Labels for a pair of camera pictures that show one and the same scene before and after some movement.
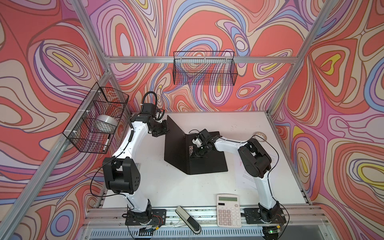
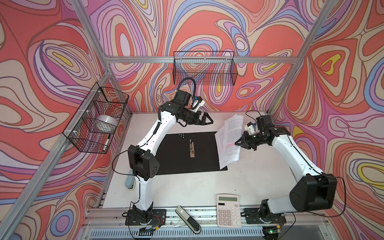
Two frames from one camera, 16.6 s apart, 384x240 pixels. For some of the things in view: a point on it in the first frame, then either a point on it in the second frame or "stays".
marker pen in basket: x=107 y=141 stays
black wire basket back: x=204 y=68 stays
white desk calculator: x=228 y=210 stays
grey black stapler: x=194 y=226 stays
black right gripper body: x=201 y=152 to x=254 y=140
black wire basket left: x=93 y=126 stays
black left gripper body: x=159 y=128 to x=190 y=117
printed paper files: x=244 y=179 to x=226 y=138
